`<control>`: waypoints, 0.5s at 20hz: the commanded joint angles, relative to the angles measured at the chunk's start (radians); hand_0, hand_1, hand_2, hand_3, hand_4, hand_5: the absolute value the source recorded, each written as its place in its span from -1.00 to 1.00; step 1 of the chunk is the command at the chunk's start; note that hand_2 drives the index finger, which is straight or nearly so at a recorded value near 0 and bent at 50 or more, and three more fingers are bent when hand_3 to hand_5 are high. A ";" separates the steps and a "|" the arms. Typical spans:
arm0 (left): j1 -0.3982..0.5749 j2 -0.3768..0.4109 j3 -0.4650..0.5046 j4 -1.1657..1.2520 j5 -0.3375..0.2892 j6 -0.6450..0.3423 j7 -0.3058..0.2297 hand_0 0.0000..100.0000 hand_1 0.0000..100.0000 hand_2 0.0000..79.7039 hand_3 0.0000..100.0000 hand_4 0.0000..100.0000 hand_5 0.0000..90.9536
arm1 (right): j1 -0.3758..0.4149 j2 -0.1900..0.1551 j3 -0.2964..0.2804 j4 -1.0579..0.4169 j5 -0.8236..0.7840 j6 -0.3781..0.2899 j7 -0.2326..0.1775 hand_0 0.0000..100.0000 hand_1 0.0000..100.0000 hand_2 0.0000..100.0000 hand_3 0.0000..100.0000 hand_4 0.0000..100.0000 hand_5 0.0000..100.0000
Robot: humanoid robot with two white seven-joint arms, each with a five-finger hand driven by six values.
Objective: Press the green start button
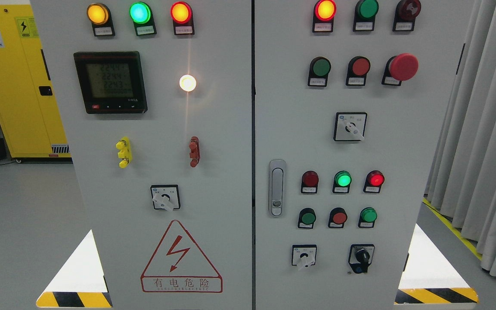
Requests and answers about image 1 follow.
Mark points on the green push button lower left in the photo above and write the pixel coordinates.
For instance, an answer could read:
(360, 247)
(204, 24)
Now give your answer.
(306, 218)

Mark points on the red push button lower row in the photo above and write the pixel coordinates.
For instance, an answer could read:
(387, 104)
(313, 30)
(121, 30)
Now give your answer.
(337, 218)

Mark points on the red push button row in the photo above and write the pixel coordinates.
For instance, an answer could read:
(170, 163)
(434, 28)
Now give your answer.
(357, 71)
(337, 218)

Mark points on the green push button upper row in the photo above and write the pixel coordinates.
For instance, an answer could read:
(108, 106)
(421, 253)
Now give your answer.
(318, 73)

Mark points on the green push button lower right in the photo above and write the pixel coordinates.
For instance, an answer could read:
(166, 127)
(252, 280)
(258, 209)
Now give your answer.
(368, 217)

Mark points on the red push button upper row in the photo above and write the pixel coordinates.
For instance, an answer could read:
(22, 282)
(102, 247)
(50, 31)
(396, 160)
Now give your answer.
(357, 71)

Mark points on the red mushroom emergency stop button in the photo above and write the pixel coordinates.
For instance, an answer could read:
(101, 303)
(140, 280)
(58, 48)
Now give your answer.
(400, 68)

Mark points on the red terminal connector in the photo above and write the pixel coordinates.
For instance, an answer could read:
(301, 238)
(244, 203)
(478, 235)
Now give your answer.
(194, 151)

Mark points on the dark red indicator light middle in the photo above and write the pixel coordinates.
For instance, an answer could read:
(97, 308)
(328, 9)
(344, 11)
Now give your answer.
(309, 182)

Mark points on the white lit indicator light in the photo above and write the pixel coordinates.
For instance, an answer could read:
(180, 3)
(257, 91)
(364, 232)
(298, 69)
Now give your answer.
(187, 83)

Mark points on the green lit indicator light middle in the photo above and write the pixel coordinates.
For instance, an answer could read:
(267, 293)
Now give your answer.
(341, 182)

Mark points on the left grey cabinet door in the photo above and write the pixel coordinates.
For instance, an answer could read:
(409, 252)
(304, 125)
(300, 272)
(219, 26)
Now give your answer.
(215, 195)

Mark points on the grey cabinet door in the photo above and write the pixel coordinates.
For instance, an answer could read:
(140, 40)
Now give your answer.
(215, 195)
(295, 122)

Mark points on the right grey cabinet door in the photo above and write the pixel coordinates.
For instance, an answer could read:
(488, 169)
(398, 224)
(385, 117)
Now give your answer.
(295, 122)

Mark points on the yellow terminal connector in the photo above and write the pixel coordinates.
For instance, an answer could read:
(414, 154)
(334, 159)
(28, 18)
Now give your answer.
(124, 152)

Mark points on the red lit indicator light middle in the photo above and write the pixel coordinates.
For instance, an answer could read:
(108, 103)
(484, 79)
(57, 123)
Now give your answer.
(373, 182)

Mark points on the red electric danger warning sticker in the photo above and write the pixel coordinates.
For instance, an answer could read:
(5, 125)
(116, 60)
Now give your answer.
(178, 264)

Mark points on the black digital power meter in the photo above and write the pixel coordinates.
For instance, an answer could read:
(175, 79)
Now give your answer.
(111, 82)

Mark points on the red indicator light top left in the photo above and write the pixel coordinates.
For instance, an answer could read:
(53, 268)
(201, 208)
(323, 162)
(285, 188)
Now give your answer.
(182, 18)

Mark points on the red indicator light top right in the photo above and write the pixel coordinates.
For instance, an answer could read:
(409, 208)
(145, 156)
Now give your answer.
(324, 12)

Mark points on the green indicator light top left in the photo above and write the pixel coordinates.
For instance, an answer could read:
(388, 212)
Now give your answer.
(142, 18)

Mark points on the green indicator light top right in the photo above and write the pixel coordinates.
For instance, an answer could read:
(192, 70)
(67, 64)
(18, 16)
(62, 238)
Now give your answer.
(364, 15)

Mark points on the yellow indicator light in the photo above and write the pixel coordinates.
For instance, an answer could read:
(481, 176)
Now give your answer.
(101, 20)

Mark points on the left hazard striped base corner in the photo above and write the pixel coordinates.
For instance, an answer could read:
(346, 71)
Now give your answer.
(80, 283)

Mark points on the hazard striped base corner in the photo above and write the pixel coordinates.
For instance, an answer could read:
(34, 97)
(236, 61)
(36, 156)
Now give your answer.
(430, 282)
(80, 283)

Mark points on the dark red buzzer top right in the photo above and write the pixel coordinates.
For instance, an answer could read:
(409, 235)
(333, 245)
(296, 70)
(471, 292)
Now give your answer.
(405, 15)

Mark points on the right hazard striped base corner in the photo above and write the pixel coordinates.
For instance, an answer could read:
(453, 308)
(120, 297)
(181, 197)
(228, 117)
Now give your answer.
(430, 282)

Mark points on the grey curtain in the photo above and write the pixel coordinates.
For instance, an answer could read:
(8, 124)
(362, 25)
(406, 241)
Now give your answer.
(462, 181)

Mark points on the yellow safety storage cabinet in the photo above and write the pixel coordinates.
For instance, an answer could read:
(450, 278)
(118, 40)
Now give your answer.
(29, 115)

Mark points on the silver door handle lock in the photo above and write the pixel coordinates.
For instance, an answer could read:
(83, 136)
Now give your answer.
(276, 170)

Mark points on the left door rotary selector switch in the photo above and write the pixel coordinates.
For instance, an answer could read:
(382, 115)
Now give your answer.
(165, 197)

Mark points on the upper right rotary selector switch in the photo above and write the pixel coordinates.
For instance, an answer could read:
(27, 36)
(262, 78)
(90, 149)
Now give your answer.
(349, 126)

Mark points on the lower white rotary selector switch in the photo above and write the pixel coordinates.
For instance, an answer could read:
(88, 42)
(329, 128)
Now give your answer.
(303, 256)

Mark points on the black key selector switch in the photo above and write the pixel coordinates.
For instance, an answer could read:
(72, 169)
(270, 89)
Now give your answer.
(360, 257)

